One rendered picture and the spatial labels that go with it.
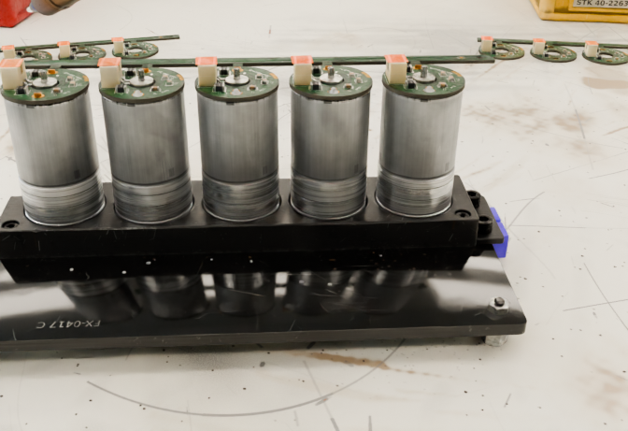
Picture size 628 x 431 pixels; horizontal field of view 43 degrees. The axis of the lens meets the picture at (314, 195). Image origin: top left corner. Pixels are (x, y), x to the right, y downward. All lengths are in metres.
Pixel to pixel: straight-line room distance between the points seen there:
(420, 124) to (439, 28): 0.26
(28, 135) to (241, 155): 0.06
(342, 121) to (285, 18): 0.27
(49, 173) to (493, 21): 0.33
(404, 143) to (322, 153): 0.02
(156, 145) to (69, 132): 0.03
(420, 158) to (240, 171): 0.05
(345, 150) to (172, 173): 0.05
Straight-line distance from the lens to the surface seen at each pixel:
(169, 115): 0.24
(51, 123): 0.24
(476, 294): 0.24
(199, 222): 0.25
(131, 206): 0.25
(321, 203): 0.25
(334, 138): 0.24
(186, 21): 0.50
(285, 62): 0.26
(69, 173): 0.25
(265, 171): 0.24
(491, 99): 0.40
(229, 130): 0.24
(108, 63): 0.24
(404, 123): 0.24
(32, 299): 0.25
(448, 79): 0.25
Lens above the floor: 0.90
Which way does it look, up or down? 30 degrees down
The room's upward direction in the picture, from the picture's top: 1 degrees clockwise
